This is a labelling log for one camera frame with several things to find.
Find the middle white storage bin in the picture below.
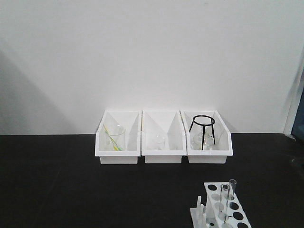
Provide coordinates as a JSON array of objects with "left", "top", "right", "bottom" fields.
[{"left": 141, "top": 111, "right": 187, "bottom": 163}]

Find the white test tube rack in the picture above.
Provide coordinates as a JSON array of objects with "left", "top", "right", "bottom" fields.
[{"left": 190, "top": 181, "right": 251, "bottom": 228}]

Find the glass test tube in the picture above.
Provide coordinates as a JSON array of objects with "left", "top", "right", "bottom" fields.
[
  {"left": 229, "top": 179, "right": 237, "bottom": 200},
  {"left": 218, "top": 184, "right": 230, "bottom": 223}
]

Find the clear glass flask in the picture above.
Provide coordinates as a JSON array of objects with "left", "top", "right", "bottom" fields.
[{"left": 191, "top": 133, "right": 214, "bottom": 151}]

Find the white storage bin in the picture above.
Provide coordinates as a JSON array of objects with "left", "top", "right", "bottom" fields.
[
  {"left": 141, "top": 111, "right": 187, "bottom": 163},
  {"left": 180, "top": 111, "right": 233, "bottom": 163},
  {"left": 95, "top": 110, "right": 142, "bottom": 164}
]

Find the black wire tripod stand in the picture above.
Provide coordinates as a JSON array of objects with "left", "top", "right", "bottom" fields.
[{"left": 189, "top": 115, "right": 216, "bottom": 145}]

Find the glass beaker with straws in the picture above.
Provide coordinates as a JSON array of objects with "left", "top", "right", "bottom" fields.
[{"left": 103, "top": 124, "right": 125, "bottom": 151}]

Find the rear glass test tube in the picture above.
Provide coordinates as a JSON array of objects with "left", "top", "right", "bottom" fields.
[{"left": 229, "top": 179, "right": 237, "bottom": 200}]

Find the front glass test tube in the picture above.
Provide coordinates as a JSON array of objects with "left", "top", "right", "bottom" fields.
[{"left": 218, "top": 184, "right": 230, "bottom": 223}]

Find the right white storage bin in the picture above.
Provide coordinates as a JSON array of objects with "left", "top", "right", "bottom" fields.
[{"left": 180, "top": 111, "right": 233, "bottom": 163}]

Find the small glass beaker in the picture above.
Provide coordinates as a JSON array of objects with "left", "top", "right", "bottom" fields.
[{"left": 152, "top": 135, "right": 166, "bottom": 150}]

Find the left white storage bin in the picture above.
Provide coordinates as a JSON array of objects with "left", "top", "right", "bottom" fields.
[{"left": 95, "top": 110, "right": 142, "bottom": 164}]

